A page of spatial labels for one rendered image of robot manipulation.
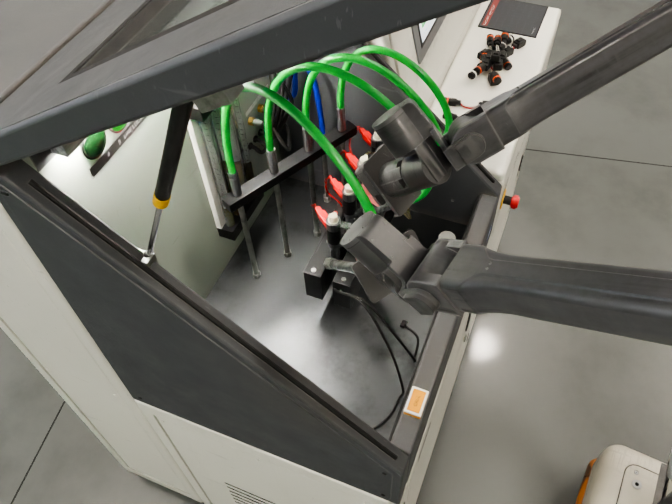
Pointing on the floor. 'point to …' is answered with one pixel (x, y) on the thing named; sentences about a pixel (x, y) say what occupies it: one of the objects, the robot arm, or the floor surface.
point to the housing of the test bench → (115, 422)
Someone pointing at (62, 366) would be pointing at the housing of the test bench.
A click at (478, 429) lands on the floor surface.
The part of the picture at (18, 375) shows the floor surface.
